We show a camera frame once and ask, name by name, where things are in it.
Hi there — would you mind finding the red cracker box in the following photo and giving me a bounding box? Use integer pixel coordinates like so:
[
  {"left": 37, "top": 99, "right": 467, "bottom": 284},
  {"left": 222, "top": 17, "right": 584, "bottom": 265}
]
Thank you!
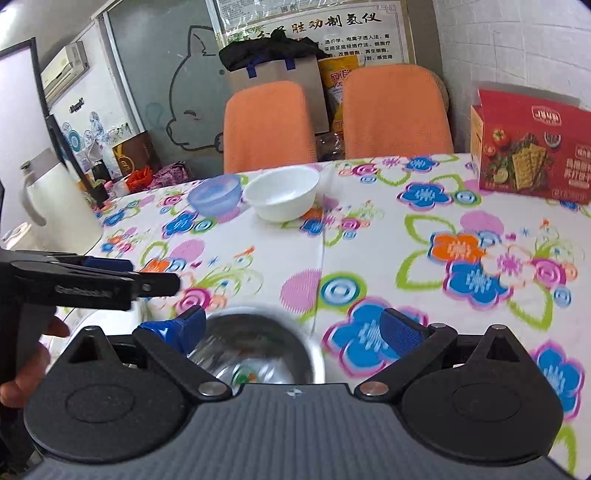
[{"left": 471, "top": 89, "right": 590, "bottom": 205}]

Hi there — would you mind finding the stainless steel bowl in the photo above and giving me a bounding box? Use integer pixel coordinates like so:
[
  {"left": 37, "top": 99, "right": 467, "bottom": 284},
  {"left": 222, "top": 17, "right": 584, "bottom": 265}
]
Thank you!
[{"left": 188, "top": 305, "right": 325, "bottom": 391}]

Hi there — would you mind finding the white poster with chinese text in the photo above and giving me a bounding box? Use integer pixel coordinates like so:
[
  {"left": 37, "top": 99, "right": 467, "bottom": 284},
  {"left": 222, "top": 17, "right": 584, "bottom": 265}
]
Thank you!
[{"left": 206, "top": 0, "right": 416, "bottom": 66}]

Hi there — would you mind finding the wall air conditioner unit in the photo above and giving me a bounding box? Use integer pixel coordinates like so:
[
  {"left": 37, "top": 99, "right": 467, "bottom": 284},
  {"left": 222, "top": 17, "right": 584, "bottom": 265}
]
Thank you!
[{"left": 41, "top": 41, "right": 89, "bottom": 107}]

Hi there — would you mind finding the frosted glass door with cat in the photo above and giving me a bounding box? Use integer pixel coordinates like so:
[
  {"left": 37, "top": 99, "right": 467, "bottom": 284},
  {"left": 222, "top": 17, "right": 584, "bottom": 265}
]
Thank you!
[{"left": 103, "top": 1, "right": 230, "bottom": 178}]

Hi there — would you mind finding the cream thermos jug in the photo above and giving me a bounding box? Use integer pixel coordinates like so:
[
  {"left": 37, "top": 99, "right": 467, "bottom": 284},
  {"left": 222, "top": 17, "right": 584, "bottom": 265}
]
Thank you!
[{"left": 20, "top": 148, "right": 102, "bottom": 255}]

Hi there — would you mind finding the brown gift bag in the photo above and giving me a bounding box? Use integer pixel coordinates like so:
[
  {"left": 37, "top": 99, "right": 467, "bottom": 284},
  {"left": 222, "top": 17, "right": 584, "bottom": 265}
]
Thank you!
[{"left": 112, "top": 131, "right": 162, "bottom": 177}]

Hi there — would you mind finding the right orange chair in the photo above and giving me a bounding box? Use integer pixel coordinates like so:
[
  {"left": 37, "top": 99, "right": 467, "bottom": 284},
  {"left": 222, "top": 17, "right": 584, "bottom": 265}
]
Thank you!
[{"left": 342, "top": 64, "right": 454, "bottom": 159}]

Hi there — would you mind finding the white ceramic bowl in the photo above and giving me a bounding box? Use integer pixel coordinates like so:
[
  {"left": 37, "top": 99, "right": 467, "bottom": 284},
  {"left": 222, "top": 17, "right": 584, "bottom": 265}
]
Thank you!
[{"left": 242, "top": 165, "right": 321, "bottom": 223}]

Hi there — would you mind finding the black cloth on box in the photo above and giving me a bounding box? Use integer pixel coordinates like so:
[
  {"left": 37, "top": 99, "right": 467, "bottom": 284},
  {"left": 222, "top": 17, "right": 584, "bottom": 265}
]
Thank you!
[{"left": 218, "top": 29, "right": 329, "bottom": 72}]

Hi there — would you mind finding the floral tablecloth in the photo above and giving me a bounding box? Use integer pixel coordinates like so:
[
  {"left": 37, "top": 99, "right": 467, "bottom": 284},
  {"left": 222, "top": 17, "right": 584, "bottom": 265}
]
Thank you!
[{"left": 41, "top": 152, "right": 591, "bottom": 478}]

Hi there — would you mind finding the person's left hand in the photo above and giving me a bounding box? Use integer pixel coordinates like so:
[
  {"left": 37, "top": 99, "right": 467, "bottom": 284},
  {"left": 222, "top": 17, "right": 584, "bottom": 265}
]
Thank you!
[{"left": 1, "top": 317, "right": 70, "bottom": 409}]

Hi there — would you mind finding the left orange chair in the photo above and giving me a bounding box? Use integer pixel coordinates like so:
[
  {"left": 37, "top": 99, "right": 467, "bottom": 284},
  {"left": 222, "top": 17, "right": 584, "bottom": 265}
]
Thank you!
[{"left": 223, "top": 81, "right": 317, "bottom": 173}]

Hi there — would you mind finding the cardboard box with blue straps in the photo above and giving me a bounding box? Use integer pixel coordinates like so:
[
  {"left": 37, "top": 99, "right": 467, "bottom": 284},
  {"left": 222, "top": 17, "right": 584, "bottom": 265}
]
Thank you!
[{"left": 228, "top": 56, "right": 329, "bottom": 134}]

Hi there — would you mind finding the translucent blue plastic bowl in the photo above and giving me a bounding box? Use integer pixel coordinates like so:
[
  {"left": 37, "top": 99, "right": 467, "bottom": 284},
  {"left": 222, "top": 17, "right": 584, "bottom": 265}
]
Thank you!
[{"left": 187, "top": 174, "right": 242, "bottom": 217}]

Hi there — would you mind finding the yellow snack bag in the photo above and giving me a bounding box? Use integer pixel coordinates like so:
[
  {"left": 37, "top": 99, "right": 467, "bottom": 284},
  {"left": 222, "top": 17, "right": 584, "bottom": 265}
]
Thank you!
[{"left": 318, "top": 55, "right": 361, "bottom": 133}]

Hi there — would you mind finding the orange chair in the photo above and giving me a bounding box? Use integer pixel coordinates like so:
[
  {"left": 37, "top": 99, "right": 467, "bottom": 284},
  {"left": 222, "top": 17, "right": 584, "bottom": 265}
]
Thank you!
[
  {"left": 342, "top": 64, "right": 454, "bottom": 159},
  {"left": 223, "top": 81, "right": 317, "bottom": 173}
]

